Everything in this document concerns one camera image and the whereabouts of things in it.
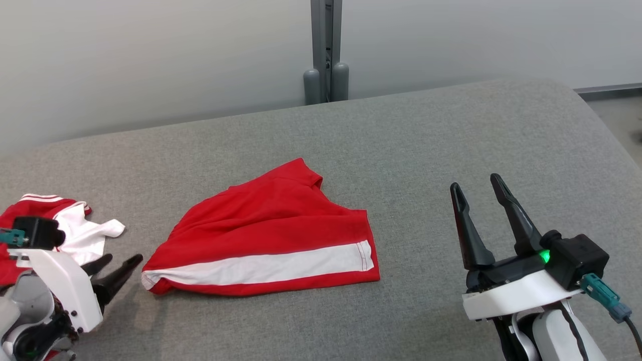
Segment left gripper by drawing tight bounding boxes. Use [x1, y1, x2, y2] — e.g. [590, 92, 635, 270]
[10, 248, 143, 332]

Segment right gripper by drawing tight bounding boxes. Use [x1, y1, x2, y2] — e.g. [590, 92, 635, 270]
[450, 173, 585, 321]

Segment red and white basketball jersey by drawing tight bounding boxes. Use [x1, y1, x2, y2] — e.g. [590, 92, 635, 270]
[0, 193, 126, 286]

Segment red shorts with white stripe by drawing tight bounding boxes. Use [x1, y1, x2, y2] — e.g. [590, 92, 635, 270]
[141, 158, 380, 296]

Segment right camera cable teal plug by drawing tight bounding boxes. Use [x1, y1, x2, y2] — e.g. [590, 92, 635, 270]
[579, 273, 642, 354]

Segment grey metal partition post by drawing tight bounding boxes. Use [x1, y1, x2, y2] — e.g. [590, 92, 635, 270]
[302, 0, 350, 105]

